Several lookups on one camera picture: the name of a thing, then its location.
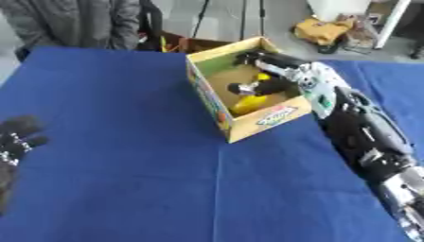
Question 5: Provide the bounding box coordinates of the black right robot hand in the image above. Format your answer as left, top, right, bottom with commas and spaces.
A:
225, 49, 311, 99

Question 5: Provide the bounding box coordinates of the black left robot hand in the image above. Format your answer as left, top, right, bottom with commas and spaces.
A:
0, 114, 52, 168

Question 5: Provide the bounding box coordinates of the tan cardboard box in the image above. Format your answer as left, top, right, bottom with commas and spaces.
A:
184, 36, 315, 144

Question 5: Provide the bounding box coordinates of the brown cardboard box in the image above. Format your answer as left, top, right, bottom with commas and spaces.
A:
159, 32, 236, 55

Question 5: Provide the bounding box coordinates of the yellow toy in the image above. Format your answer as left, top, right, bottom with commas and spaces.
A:
228, 94, 271, 115

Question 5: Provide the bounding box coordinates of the yellow bag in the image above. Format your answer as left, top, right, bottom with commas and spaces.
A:
291, 16, 357, 47

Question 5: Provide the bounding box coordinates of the black tripod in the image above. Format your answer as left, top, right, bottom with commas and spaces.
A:
190, 0, 269, 42

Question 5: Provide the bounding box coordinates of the white bin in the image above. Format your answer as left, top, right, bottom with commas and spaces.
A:
305, 0, 373, 23

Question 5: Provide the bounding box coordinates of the grey brown bag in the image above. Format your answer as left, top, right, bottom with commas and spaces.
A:
334, 13, 381, 54

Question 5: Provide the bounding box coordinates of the person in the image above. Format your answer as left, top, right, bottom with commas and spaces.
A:
0, 0, 143, 62

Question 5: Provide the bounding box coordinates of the white table leg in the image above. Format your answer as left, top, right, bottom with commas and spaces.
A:
372, 0, 415, 50

